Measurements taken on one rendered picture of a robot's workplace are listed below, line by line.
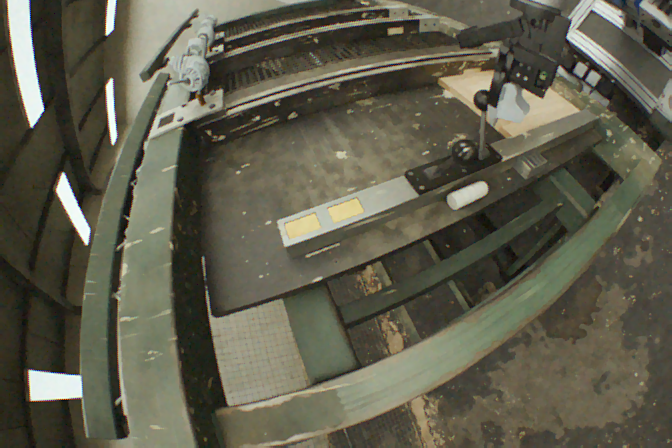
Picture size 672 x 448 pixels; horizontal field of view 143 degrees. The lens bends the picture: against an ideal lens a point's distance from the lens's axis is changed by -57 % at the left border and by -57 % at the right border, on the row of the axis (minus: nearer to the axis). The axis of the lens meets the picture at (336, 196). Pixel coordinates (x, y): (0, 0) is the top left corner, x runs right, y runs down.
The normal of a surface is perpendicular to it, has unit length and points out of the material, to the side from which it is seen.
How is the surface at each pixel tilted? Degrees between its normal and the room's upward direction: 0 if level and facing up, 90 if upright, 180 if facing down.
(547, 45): 37
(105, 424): 90
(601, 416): 0
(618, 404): 0
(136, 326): 58
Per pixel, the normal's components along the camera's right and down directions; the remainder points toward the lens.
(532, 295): -0.09, -0.62
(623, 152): -0.93, 0.33
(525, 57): -0.75, 0.55
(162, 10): 0.29, 0.80
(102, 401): 0.41, -0.70
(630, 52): -0.84, -0.04
